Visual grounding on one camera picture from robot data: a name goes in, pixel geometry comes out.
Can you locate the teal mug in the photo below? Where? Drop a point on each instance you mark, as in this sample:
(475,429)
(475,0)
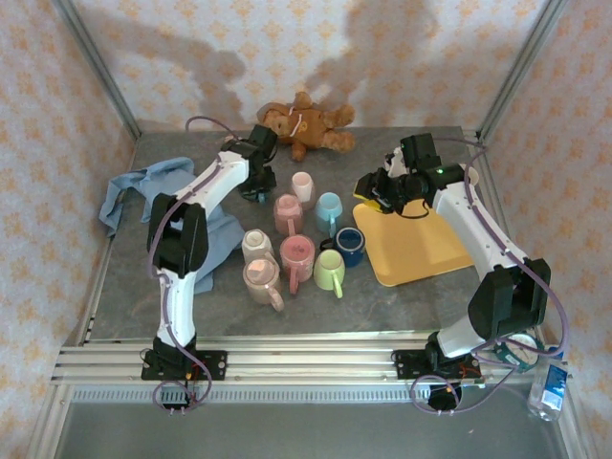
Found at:
(262,197)

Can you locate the plain pink mug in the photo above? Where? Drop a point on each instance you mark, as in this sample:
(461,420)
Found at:
(287,212)

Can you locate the light blue mug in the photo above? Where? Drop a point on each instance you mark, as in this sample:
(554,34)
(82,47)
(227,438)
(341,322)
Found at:
(329,208)

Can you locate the yellow tray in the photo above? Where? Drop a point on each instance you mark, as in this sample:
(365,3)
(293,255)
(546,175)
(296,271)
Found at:
(406,248)

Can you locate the white mug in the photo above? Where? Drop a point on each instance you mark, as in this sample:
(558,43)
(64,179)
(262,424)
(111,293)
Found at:
(255,244)

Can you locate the dark blue mug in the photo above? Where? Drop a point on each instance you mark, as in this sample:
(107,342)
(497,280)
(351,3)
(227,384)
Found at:
(350,246)

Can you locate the pink patterned mug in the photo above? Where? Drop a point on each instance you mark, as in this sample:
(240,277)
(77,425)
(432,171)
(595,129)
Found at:
(297,255)

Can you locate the light green mug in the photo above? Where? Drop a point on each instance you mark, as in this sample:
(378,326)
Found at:
(327,270)

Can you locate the large pale pink mug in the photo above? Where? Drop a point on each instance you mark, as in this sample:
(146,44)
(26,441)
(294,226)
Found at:
(260,282)

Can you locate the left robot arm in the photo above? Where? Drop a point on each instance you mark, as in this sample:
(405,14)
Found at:
(184,306)

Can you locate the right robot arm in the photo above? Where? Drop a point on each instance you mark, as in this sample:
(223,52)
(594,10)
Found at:
(478,225)

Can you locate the brown teddy bear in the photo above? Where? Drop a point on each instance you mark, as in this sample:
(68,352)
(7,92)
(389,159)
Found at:
(315,126)

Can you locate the light blue cloth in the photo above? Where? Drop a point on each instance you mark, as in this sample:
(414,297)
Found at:
(124,186)

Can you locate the teal dial clock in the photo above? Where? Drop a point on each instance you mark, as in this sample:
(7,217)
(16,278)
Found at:
(521,350)

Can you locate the clear water bottle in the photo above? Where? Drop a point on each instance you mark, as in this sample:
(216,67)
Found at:
(550,392)

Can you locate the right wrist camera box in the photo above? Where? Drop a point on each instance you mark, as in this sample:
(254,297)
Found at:
(396,165)

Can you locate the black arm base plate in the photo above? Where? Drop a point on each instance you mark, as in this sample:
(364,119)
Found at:
(406,365)
(215,365)

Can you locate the aluminium frame post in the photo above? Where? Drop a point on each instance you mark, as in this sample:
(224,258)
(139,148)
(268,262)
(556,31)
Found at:
(523,59)
(95,59)

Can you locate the aluminium mounting rail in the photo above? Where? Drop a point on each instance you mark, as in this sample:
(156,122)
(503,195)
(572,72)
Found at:
(311,365)

